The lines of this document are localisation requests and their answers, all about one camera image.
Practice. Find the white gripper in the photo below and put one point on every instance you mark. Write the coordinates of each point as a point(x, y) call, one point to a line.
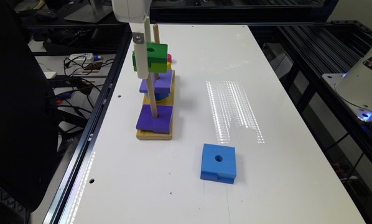
point(135, 12)

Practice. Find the green square block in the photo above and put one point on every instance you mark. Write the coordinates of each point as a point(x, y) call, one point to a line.
point(157, 58)

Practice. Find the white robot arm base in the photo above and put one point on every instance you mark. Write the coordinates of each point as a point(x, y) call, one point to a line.
point(355, 87)

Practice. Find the pink cylinder block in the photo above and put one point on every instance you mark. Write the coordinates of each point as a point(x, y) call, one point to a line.
point(169, 58)

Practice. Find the light purple square block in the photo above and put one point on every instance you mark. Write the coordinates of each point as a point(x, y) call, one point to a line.
point(164, 83)

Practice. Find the blue block under purple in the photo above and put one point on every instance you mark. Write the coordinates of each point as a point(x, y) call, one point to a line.
point(161, 96)

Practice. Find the dark purple square block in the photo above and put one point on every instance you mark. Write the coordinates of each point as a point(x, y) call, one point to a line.
point(161, 124)

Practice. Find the blue square block with hole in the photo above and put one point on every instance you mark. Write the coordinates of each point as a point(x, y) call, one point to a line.
point(218, 163)

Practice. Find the rear wooden peg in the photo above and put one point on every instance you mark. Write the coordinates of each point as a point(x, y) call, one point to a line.
point(156, 33)

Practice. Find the wooden peg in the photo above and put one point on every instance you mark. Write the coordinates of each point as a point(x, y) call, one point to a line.
point(156, 33)
point(156, 76)
point(151, 94)

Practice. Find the silver monitor stand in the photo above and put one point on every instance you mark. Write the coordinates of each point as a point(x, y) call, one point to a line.
point(92, 13)

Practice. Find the middle wooden peg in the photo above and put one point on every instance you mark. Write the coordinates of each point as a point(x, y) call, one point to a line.
point(156, 76)

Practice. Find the front wooden peg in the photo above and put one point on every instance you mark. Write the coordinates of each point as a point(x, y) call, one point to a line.
point(151, 94)

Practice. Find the white power strip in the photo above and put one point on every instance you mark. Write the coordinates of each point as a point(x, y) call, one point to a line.
point(86, 57)

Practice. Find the black computer mouse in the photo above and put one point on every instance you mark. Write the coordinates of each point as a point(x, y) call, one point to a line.
point(45, 15)

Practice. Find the wooden peg base board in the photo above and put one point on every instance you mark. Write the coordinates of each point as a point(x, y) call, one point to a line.
point(149, 135)

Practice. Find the black office chair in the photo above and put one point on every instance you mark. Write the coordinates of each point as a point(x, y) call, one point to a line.
point(28, 133)

